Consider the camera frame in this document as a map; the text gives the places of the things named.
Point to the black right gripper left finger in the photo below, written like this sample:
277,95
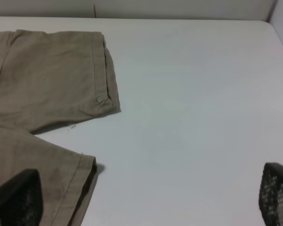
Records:
21,202

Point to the khaki shorts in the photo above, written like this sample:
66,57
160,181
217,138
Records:
46,81

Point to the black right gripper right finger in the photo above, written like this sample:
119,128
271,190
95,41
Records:
271,194

